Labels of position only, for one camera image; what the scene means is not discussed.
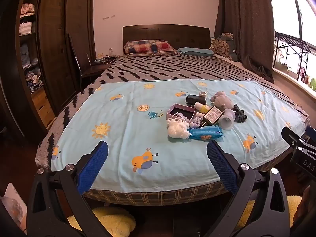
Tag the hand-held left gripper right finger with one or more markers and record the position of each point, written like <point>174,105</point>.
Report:
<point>219,164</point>

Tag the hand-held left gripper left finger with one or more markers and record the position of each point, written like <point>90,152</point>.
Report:
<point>93,164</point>

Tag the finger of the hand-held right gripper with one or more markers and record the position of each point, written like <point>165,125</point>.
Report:
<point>311,132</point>
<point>292,138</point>

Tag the white tube with yellow cap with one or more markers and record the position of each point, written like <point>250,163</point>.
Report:
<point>200,115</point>

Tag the blue glass turtle charm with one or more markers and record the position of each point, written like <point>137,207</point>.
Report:
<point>153,115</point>

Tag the person's right hand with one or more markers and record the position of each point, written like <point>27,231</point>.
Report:
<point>308,207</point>

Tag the blue wet wipes packet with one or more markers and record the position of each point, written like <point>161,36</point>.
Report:
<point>206,132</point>

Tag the white plastic funnel cup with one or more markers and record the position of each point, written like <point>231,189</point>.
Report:
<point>226,121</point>

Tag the yellow fluffy slipper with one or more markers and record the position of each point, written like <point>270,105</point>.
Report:
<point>111,221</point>
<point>292,203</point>

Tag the green plush toy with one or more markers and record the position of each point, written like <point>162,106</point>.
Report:
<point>313,83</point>

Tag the light blue printed sheet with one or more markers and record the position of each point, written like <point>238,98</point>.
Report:
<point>138,138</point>

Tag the dark scrunchie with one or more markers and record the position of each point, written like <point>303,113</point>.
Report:
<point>240,114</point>

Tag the white yarn ball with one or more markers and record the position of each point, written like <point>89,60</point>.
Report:
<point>176,130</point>

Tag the pink brown plush toy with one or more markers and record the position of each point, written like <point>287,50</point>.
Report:
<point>301,73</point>

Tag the white bottle with yellow band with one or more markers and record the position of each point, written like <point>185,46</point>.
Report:
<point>202,107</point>

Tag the grey plush toy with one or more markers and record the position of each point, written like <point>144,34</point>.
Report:
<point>222,100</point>

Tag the pink open box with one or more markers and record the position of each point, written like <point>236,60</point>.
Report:
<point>181,110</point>

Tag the black box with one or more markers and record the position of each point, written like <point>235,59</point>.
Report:
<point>195,99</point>

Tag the plaid mattress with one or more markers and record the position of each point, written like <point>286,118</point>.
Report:
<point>158,197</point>

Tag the beige tape roll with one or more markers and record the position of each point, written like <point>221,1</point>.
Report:
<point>203,94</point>

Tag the black metal rack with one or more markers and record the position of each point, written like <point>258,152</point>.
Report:
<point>291,44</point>

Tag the white printed box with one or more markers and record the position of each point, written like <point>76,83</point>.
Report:
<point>12,207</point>

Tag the dark chair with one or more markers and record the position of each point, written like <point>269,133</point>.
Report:
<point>85,70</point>

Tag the colourful clothes pile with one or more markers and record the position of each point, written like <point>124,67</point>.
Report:
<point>34,80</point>

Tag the grey black striped blanket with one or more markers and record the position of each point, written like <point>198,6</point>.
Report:
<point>172,68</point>

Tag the dark patterned cushion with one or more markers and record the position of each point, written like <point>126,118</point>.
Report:
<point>223,47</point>

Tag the teal pillow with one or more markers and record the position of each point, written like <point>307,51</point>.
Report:
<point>196,51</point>

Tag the brown curtain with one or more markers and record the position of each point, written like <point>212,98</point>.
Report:
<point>244,24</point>

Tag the window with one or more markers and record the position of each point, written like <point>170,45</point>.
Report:
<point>284,9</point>

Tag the light blue clothes pile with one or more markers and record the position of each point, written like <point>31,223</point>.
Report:
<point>29,55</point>

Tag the dark wooden wardrobe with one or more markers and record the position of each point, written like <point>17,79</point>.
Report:
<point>54,42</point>

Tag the plaid pillow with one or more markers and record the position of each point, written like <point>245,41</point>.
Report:
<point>148,47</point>

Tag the dark wooden headboard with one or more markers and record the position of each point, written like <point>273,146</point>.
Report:
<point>167,33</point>

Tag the white folded clothes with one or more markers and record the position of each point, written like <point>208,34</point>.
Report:
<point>26,28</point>

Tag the pink clothes pile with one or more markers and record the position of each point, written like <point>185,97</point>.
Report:
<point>27,9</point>

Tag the white wall plug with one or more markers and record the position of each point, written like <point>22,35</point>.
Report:
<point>111,51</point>

